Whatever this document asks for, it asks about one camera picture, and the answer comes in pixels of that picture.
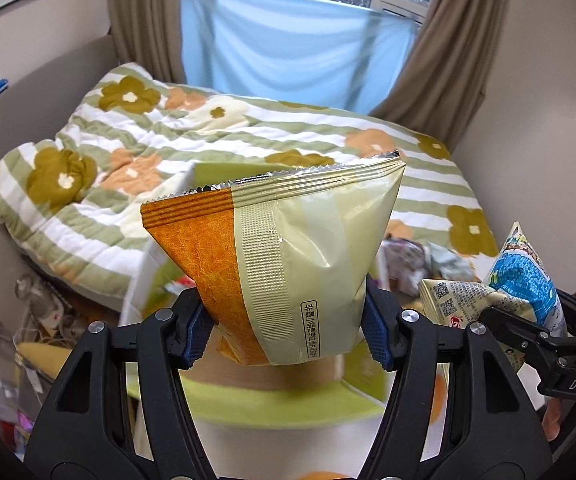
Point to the person's right hand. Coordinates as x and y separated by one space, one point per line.
553 417

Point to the left brown curtain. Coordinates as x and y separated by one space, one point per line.
149 33

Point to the brown curtain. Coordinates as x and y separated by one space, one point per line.
149 33
443 81

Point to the dark brown snack bag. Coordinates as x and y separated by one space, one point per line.
406 263

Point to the floral striped quilt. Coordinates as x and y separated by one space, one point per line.
70 195

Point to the grey patterned snack bag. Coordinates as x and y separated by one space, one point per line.
443 264

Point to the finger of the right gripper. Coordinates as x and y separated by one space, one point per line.
523 334

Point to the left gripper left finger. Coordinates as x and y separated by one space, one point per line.
117 409

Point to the blue window cloth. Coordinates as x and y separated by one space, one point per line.
315 52

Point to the orange cream snack bag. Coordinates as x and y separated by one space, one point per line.
281 260

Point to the grey headboard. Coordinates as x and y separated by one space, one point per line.
38 105

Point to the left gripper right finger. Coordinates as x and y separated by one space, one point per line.
490 428

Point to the blue cream snack bag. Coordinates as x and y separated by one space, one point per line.
517 283

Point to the right brown curtain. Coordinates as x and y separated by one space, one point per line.
443 81

